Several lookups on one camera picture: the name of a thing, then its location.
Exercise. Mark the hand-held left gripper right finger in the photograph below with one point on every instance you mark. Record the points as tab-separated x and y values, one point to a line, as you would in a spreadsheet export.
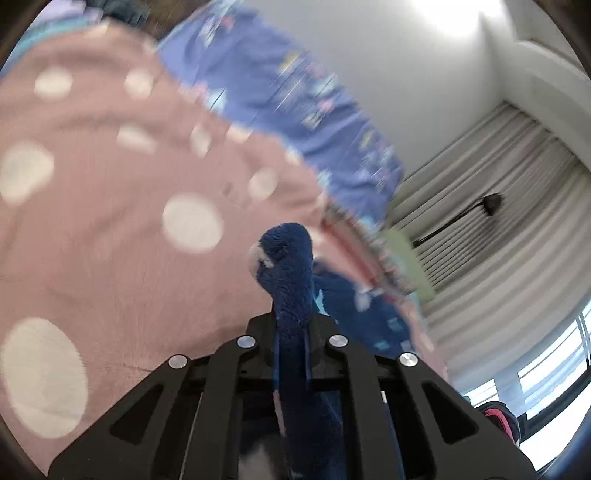
369	392

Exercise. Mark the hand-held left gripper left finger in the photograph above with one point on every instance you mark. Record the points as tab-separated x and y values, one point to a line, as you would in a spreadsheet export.
221	392

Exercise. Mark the navy star-print fleece jacket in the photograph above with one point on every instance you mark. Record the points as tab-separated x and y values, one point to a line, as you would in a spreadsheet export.
288	277

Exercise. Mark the dark pink-trimmed cloth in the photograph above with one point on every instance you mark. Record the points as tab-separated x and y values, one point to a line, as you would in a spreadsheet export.
501	420

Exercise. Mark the green pillow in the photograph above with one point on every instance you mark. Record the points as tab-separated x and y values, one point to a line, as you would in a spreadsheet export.
401	258

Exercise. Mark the white pleated curtain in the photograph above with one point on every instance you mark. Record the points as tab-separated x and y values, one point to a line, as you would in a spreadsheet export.
508	277

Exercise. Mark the window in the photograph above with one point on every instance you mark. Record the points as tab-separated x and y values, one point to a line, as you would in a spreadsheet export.
554	369

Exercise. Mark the pink polka-dot blanket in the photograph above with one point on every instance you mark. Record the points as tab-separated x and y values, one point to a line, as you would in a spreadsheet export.
115	230

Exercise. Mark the black floor lamp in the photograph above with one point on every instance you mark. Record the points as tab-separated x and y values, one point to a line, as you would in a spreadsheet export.
491	203

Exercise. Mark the blue tree-print sheet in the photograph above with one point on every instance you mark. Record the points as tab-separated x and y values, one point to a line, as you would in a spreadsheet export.
277	115

